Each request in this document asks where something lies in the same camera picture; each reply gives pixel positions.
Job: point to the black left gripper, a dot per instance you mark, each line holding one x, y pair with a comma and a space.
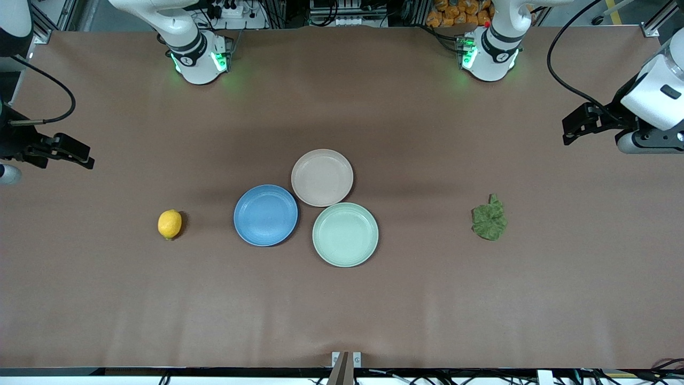
621, 110

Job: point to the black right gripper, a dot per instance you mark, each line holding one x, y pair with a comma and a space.
13, 142

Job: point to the yellow lemon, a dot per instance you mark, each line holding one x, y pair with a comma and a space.
170, 224

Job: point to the green lettuce leaf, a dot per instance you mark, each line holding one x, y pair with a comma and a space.
489, 219

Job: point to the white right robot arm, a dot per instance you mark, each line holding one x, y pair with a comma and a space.
195, 53

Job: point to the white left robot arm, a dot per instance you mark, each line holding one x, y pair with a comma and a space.
491, 53

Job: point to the orange snack bag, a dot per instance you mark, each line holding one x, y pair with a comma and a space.
459, 13

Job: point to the blue plate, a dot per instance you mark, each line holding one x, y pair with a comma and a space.
265, 215

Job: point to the white power strip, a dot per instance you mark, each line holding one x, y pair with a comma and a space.
230, 9

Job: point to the beige pink plate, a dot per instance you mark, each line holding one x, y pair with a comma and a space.
322, 177

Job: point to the light green plate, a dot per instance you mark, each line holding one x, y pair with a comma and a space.
345, 235

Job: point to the aluminium frame profile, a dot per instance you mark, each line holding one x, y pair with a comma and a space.
53, 18
660, 21

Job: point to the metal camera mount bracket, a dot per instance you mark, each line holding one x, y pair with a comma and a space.
346, 363

